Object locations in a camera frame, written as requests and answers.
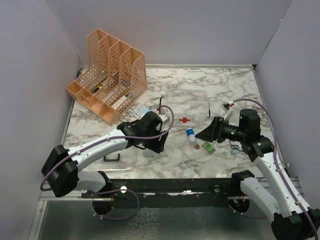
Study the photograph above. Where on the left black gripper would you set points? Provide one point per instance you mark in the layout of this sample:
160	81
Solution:
157	146

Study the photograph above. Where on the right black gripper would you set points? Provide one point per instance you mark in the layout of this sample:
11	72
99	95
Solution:
214	131

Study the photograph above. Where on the blue white medicine carton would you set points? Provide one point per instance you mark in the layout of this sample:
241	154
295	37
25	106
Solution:
140	111

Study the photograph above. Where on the clear plastic medicine box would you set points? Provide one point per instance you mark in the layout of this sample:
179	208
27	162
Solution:
190	107

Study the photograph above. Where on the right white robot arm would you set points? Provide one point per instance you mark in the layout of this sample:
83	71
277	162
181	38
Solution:
290	216

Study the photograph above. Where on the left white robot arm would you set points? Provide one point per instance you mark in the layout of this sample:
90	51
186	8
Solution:
64	171

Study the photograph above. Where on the green small medicine box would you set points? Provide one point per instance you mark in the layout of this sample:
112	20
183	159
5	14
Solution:
208	147

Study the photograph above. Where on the blue labelled small bottle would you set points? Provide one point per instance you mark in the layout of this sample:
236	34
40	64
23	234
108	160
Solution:
191	136

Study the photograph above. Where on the light blue clip item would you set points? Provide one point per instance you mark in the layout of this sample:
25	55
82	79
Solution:
236	151

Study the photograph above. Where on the peach plastic file organizer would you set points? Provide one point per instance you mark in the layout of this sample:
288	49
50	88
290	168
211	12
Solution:
114	80

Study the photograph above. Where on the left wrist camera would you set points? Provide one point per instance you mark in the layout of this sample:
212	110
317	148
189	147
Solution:
165	119

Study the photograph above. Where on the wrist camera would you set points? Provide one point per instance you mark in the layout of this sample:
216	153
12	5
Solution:
165	119
227	107

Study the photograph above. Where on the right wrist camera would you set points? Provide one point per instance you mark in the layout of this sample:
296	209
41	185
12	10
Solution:
227	107

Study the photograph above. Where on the black box lid handle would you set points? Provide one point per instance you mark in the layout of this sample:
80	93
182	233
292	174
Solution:
112	158

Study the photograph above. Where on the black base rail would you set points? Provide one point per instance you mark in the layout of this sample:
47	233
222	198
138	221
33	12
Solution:
170	193

